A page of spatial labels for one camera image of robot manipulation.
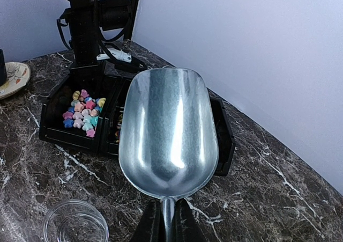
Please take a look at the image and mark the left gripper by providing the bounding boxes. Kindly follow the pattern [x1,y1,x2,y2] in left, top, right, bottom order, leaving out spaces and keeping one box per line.
[59,7,105,68]

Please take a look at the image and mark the pile of swirl lollipops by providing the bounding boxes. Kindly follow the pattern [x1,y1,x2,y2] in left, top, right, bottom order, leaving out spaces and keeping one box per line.
[114,113,123,144]

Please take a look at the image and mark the dark blue mug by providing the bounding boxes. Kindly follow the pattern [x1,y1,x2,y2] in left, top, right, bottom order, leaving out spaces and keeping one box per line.
[0,49,7,86]

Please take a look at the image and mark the pile of star candies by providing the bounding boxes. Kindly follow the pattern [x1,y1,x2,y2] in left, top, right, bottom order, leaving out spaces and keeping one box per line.
[62,89,107,138]

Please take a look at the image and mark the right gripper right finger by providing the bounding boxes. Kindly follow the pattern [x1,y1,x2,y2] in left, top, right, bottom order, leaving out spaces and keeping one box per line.
[174,199,207,242]

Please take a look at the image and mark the left black frame post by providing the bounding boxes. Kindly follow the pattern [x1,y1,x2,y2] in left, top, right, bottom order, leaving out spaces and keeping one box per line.
[124,0,139,40]

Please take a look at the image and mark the metal scoop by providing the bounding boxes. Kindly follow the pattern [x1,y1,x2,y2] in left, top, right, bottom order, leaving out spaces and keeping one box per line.
[118,68,219,241]

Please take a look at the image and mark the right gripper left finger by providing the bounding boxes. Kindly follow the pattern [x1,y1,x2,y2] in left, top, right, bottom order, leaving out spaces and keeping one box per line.
[130,200,165,242]

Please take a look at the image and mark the cream floral plate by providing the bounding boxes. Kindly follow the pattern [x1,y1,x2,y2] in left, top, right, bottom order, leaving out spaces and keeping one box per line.
[0,62,31,100]

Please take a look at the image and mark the black three-compartment candy tray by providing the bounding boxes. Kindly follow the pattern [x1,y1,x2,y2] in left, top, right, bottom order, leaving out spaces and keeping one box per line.
[39,62,236,177]

